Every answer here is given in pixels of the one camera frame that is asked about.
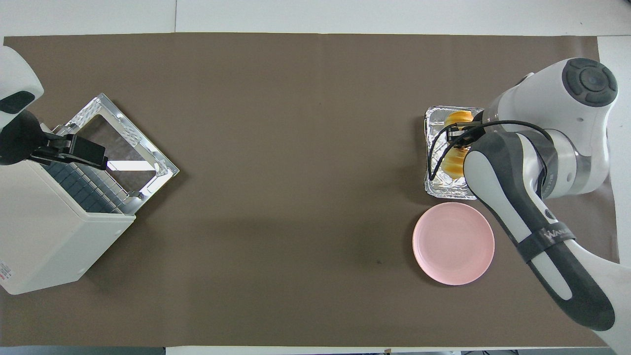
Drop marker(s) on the pink round plate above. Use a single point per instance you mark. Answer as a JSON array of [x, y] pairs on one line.
[[453, 244]]

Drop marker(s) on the brown table mat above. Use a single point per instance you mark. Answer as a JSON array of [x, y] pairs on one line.
[[296, 148]]

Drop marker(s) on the yellow ridged bread loaf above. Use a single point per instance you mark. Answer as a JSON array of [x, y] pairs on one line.
[[453, 165]]

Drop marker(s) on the glass oven door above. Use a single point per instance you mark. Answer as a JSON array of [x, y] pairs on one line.
[[143, 148]]

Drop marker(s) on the cream toaster oven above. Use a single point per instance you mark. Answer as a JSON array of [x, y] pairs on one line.
[[44, 236]]

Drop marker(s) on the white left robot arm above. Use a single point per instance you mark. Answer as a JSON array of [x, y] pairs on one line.
[[17, 74]]

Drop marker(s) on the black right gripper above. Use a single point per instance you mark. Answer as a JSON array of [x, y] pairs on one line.
[[466, 134]]

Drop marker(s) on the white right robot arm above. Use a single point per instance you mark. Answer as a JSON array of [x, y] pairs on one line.
[[512, 197]]

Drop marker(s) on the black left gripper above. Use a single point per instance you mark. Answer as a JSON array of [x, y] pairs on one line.
[[17, 140]]

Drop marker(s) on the aluminium foil tray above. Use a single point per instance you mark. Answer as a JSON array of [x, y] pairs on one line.
[[434, 190]]

